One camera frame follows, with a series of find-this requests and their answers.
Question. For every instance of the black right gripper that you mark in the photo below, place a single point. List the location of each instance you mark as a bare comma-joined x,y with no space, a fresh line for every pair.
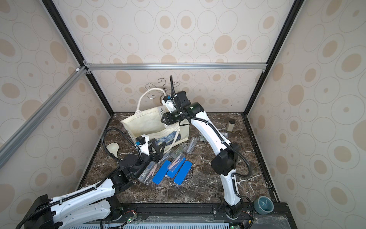
167,118

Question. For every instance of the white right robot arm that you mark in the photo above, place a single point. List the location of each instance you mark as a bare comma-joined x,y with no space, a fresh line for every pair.
226,155

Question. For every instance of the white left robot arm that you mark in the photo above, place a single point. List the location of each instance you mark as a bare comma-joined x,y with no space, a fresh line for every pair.
46,212

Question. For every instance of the clear compass case far left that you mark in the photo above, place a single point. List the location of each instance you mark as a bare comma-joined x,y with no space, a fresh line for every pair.
148,174

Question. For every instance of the starry night canvas bag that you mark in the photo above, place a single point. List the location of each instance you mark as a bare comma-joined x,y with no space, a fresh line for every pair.
148,122

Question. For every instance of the clear case pink compass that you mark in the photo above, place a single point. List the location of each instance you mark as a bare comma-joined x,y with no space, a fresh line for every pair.
177,162

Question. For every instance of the silver metal hook stand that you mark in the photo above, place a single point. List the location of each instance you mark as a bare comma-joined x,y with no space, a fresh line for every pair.
163,86

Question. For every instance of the small jar black lid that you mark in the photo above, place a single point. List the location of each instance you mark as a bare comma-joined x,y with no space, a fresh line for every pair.
230,125

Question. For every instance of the teal ceramic cup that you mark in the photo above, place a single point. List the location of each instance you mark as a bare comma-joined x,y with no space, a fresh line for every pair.
263,205

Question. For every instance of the horizontal aluminium rail back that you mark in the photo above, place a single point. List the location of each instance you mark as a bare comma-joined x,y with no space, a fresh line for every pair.
177,66

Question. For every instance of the diagonal aluminium rail left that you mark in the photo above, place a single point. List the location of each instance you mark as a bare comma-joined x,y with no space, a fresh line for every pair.
18,138

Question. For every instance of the black corner frame post left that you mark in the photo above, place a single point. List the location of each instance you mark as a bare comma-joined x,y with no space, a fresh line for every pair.
73,46

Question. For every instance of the black corner frame post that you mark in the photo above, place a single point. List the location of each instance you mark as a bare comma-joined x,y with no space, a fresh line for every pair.
73,46
293,13

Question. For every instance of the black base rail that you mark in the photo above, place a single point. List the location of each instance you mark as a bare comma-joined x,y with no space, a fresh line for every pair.
175,216

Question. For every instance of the black corner frame post right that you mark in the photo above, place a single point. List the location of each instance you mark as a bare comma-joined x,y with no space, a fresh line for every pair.
293,13

